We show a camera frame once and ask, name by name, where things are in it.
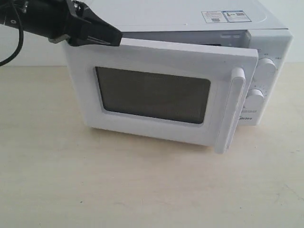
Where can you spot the white microwave oven body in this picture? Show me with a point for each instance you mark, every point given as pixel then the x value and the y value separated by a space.
pixel 181 21

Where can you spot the lower white control knob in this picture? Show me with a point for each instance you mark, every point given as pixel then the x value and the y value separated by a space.
pixel 254 99

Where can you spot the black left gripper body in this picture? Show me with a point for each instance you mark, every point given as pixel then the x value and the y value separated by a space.
pixel 56 20

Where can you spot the upper white control knob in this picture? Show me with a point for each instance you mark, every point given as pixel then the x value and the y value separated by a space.
pixel 265 69

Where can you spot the white microwave door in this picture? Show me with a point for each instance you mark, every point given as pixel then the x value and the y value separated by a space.
pixel 173 91

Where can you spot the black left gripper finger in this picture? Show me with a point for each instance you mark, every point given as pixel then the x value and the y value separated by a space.
pixel 105 34
pixel 85 13

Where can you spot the white control knob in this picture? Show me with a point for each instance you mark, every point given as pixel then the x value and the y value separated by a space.
pixel 265 69
pixel 254 99

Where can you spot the blue white label sticker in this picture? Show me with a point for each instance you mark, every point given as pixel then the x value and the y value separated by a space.
pixel 226 16

